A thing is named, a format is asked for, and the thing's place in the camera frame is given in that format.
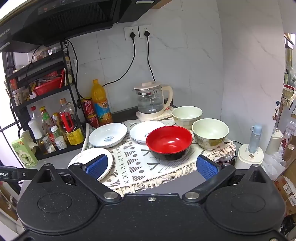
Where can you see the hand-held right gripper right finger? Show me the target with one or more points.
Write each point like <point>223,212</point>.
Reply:
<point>207,168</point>

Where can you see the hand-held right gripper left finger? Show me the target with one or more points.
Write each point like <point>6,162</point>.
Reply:
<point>97,167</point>

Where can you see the plain white plate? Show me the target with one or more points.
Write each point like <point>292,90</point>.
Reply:
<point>79,158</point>

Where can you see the white plate with text print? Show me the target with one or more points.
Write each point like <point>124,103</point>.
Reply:
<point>143,131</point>

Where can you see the green cardboard box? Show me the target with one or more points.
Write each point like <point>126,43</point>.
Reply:
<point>23,153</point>

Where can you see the white plate with blue print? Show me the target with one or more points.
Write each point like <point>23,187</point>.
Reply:
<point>107,135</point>

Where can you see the cream bowl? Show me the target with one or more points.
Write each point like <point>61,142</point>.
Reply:
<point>186,114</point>
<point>209,132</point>

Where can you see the yellow label oil bottle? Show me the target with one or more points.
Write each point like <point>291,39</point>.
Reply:
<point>75,136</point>

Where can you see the patterned table mat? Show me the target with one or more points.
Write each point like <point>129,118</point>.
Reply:
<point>136,162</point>

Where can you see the white round appliance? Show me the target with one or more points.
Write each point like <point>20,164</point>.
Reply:
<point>248,160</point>

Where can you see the small white jar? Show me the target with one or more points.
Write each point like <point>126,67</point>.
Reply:
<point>61,143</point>

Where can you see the small clear jar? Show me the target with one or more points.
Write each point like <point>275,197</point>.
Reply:
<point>49,146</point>

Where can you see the red and black bowl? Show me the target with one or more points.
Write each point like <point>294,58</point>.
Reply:
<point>170,140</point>

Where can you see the light blue thermos bottle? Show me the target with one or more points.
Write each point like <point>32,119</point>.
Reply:
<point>255,139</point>

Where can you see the brown sauce bottle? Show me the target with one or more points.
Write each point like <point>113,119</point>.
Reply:
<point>45,120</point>

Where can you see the orange juice bottle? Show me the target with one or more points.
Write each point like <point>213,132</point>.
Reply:
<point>101,104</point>

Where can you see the cream jug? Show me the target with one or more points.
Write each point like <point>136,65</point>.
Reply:
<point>274,142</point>

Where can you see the cream kettle base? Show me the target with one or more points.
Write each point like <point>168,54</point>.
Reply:
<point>153,117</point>

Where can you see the black kitchen rack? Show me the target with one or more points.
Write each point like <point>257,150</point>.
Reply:
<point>71,92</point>

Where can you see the glass electric kettle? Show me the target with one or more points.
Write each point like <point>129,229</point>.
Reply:
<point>150,99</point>

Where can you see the red plastic basket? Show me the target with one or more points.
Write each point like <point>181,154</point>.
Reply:
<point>47,87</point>

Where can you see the black range hood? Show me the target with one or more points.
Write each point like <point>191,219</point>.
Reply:
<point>69,16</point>

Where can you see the white wall socket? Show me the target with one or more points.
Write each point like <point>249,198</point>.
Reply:
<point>128,29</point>
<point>142,29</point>

